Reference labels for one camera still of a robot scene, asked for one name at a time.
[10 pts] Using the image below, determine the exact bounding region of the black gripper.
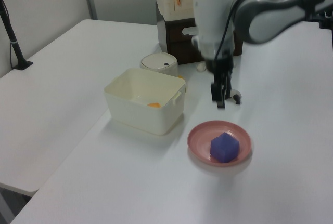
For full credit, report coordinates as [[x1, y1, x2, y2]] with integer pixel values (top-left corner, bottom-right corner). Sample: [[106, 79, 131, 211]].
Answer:
[[204, 51, 234, 110]]

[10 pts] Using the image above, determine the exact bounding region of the purple cube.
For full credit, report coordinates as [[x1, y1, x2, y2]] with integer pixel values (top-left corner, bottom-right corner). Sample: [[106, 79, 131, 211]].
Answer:
[[210, 131, 240, 164]]

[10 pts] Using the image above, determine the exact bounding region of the pink plate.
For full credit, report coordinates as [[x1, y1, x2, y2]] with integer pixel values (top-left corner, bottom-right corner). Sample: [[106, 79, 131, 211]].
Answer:
[[187, 120, 253, 168]]

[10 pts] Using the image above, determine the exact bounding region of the panda figurine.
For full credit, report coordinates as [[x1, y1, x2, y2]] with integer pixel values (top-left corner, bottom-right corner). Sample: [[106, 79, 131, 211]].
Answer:
[[228, 88, 243, 105]]

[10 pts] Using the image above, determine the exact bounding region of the cream lidded container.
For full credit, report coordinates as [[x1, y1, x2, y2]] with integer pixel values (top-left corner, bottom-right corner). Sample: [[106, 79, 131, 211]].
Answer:
[[139, 53, 180, 78]]

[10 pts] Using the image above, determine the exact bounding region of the cream plastic box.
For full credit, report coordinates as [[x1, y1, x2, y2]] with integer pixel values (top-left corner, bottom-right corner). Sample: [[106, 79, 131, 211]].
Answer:
[[103, 68, 188, 137]]

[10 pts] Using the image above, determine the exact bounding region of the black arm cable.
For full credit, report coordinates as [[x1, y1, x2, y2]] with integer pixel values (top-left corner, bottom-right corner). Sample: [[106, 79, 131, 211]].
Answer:
[[213, 0, 241, 61]]

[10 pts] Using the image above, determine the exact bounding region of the black camera stand pole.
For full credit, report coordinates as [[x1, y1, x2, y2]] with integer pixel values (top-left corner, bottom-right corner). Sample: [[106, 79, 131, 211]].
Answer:
[[0, 0, 34, 71]]

